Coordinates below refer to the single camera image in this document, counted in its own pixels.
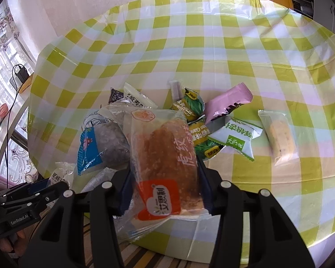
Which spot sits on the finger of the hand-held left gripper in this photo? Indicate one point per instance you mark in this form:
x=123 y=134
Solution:
x=37 y=186
x=55 y=191

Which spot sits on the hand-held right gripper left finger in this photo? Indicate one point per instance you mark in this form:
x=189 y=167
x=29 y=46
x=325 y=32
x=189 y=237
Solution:
x=126 y=192

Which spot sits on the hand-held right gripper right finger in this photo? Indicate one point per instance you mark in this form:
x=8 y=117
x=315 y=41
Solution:
x=205 y=189

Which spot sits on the bread packet with orange label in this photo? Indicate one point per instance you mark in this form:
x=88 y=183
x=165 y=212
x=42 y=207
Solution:
x=162 y=150

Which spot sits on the white and green snack packet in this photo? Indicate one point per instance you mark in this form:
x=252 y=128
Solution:
x=237 y=139

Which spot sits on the white cracker snack packet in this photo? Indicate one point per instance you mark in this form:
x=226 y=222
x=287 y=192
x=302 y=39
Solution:
x=138 y=97
x=61 y=174

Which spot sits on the person's left hand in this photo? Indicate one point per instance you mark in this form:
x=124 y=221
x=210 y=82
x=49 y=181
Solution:
x=7 y=245

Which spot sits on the green nut snack packet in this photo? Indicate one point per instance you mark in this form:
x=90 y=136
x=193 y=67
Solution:
x=189 y=106
x=203 y=139

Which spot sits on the purple bread packet, blue label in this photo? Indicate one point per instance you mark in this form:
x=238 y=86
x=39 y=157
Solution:
x=114 y=142

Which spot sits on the glass side table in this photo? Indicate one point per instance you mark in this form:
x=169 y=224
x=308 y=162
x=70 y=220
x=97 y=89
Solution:
x=19 y=117

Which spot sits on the striped rug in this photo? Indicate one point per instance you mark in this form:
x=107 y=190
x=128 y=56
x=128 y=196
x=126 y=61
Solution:
x=156 y=259

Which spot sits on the small white-blue candy packet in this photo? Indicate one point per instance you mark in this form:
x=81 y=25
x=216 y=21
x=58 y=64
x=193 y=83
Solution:
x=92 y=120

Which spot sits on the pink and black chocolate packet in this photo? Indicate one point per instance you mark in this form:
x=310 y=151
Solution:
x=229 y=102
x=115 y=96

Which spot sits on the clear packet with yellow cookie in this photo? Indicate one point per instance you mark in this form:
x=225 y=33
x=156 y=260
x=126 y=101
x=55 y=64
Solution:
x=280 y=136

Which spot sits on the brown bar in clear wrapper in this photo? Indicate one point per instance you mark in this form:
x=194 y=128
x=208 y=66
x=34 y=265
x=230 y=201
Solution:
x=176 y=90

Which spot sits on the black power adapter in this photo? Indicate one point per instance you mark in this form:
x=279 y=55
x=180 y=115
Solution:
x=22 y=74

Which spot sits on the lace window curtain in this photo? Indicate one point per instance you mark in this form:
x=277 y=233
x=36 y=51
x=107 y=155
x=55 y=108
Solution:
x=2 y=47

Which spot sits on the yellow-green checked tablecloth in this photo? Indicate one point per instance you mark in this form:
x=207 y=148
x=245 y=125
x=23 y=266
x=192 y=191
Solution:
x=184 y=47

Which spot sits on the white cabinet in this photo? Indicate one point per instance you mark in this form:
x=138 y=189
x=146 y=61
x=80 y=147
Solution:
x=323 y=5

